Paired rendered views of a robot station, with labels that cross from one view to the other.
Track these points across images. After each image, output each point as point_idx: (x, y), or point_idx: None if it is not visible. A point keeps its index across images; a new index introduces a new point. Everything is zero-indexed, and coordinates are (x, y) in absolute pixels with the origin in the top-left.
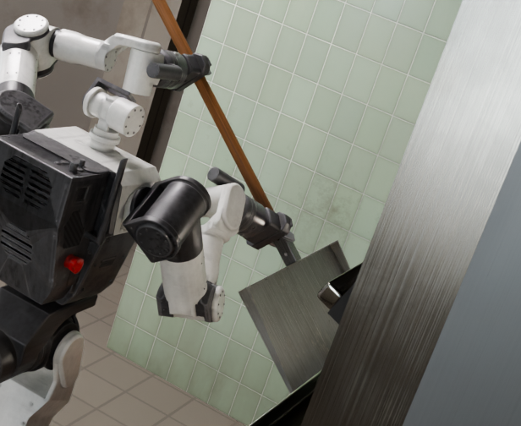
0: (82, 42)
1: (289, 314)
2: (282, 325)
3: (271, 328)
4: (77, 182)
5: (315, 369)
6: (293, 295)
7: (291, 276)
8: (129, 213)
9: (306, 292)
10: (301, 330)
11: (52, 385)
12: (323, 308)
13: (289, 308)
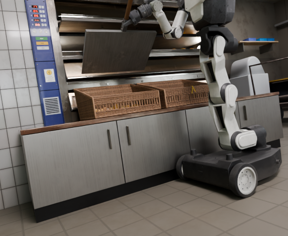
0: None
1: (134, 44)
2: (140, 45)
3: (146, 44)
4: None
5: (132, 59)
6: (128, 40)
7: (125, 35)
8: None
9: (119, 41)
10: (131, 49)
11: (208, 59)
12: (112, 47)
13: (133, 42)
